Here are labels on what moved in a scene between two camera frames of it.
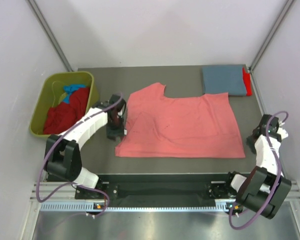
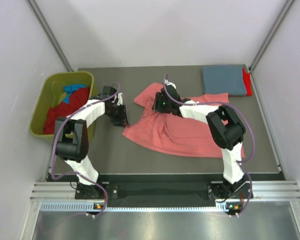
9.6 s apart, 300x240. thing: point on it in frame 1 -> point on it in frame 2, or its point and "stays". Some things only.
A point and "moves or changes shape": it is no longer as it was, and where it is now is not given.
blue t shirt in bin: (69, 90) stays
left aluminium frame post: (44, 25) stays
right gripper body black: (250, 142) -> (161, 105)
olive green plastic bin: (50, 94) stays
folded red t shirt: (247, 82) stays
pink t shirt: (159, 126) moves or changes shape
